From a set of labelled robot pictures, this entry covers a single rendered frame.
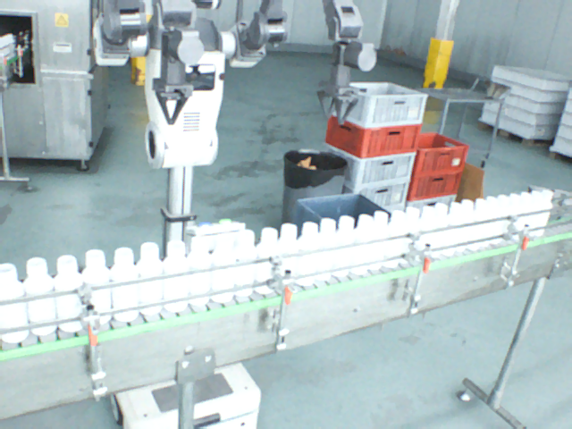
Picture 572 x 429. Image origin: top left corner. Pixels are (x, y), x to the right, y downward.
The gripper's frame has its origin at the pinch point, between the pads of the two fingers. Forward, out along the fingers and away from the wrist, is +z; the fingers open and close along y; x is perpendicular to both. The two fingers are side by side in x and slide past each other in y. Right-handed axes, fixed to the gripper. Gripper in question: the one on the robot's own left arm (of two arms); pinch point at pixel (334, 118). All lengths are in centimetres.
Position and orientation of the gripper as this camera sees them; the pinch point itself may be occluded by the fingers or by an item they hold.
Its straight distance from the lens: 145.4
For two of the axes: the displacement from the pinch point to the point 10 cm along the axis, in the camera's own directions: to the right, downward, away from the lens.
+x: -8.7, 1.2, -4.7
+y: -4.8, -4.0, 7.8
